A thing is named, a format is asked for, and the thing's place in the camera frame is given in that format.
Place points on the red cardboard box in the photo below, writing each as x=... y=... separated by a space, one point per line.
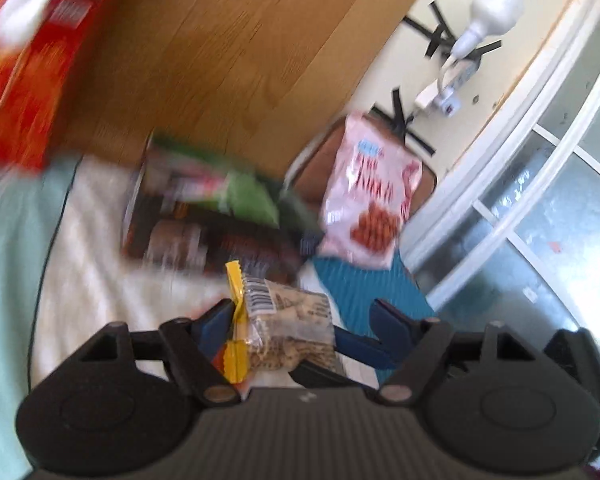
x=30 y=85

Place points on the white printed blanket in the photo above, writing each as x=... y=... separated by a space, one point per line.
x=110 y=285

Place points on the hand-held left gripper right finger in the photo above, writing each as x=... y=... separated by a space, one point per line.
x=391 y=327

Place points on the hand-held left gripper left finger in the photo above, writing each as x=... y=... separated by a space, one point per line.
x=211 y=332

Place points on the clear yellow peanut packet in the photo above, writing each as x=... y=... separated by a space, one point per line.
x=290 y=320

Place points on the brown basket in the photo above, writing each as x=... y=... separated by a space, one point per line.
x=315 y=170

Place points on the wooden headboard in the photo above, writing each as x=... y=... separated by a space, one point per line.
x=220 y=50

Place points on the white plug adapter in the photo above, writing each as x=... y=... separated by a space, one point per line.
x=447 y=92

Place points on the teal striped mat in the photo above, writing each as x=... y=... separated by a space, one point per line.
x=370 y=285

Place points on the dark cardboard snack box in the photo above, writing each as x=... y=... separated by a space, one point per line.
x=180 y=245

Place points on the pink snack bag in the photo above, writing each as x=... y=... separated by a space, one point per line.
x=375 y=195

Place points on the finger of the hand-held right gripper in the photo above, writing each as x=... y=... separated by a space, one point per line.
x=360 y=351

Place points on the bright green snack packet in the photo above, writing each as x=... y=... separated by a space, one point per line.
x=230 y=185

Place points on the white door frame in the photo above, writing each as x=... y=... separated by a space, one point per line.
x=520 y=160

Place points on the pale green bed sheet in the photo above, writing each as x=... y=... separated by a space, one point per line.
x=7 y=285

